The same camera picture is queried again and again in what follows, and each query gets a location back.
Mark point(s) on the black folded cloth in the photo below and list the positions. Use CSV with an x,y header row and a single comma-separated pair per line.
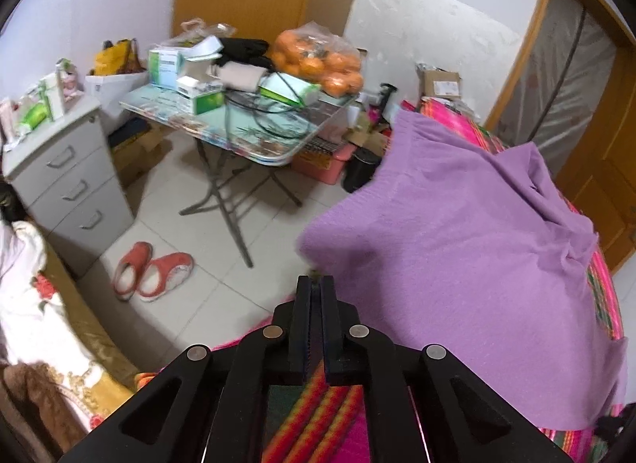
x,y
245,51

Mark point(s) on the green white medicine box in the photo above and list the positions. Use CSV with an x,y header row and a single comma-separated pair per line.
x,y
199,97

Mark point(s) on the folding side table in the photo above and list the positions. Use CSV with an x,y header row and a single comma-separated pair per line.
x,y
247,130

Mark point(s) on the pink plaid bed cover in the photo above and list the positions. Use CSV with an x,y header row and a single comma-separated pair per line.
x,y
322,416

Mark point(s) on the purple knit sweater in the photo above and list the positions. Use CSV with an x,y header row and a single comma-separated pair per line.
x,y
477,252

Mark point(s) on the cardboard box with label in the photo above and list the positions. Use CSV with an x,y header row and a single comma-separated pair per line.
x,y
440,84

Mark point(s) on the yellow shopping bag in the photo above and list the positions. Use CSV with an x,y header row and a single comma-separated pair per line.
x,y
118,59

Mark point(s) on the bag of oranges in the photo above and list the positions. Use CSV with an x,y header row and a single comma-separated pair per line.
x,y
316,55

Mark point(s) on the black kettle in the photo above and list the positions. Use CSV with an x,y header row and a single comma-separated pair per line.
x,y
360,169

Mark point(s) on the red slipper right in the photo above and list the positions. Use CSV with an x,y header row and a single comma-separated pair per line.
x,y
164,274

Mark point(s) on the plastic covered doorway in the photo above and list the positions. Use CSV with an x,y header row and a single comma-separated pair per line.
x,y
559,90

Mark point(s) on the red slipper left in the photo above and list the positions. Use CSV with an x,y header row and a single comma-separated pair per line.
x,y
129,270

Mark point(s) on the red slipper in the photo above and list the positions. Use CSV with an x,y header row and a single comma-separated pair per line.
x,y
164,274
129,270

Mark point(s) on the wooden door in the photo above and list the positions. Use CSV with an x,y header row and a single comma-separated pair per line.
x,y
598,177

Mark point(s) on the pink plastic basket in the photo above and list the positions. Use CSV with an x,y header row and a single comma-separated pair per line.
x,y
320,165

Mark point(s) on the grey drawer cabinet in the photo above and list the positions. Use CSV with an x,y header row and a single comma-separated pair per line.
x,y
65,177

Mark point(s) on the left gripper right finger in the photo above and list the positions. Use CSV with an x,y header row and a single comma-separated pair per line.
x,y
423,405

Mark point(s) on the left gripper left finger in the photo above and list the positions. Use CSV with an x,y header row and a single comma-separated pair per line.
x,y
208,404

